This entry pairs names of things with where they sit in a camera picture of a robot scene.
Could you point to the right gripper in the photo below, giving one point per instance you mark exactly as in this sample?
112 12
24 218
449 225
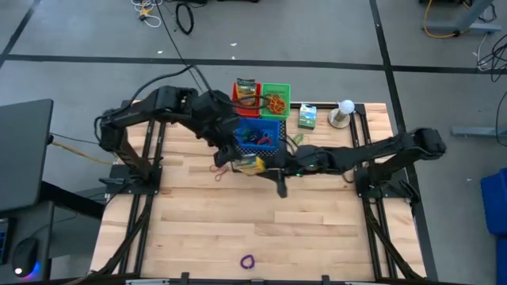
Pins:
301 160

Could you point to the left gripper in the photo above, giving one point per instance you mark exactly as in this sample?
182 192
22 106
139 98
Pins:
223 132

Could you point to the blue plastic basket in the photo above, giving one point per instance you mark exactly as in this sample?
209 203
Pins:
257 122

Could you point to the red plastic basket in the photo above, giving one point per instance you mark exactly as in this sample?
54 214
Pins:
247 112

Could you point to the orange rubber band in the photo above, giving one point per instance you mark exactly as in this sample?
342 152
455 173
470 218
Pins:
275 107
282 105

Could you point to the green plastic basket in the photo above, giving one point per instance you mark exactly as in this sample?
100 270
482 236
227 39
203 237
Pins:
279 88

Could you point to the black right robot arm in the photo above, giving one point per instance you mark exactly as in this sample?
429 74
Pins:
376 152

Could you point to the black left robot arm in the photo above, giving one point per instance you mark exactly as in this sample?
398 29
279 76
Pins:
134 112

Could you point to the grey desk foot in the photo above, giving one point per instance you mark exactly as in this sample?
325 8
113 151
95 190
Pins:
475 131

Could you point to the grey desk leg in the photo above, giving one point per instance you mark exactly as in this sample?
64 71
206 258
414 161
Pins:
467 27

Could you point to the black perforated metal shelf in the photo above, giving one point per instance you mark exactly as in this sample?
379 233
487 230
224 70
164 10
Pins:
283 130

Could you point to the white bulb lamp wooden base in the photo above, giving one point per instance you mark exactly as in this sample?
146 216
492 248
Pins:
340 115

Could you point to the blue storage bin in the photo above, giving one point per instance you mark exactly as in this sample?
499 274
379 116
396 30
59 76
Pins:
503 261
495 202

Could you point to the black computer mouse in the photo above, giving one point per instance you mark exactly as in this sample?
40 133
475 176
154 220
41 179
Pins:
24 253

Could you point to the black keyboard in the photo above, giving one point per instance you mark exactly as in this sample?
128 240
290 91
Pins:
3 241

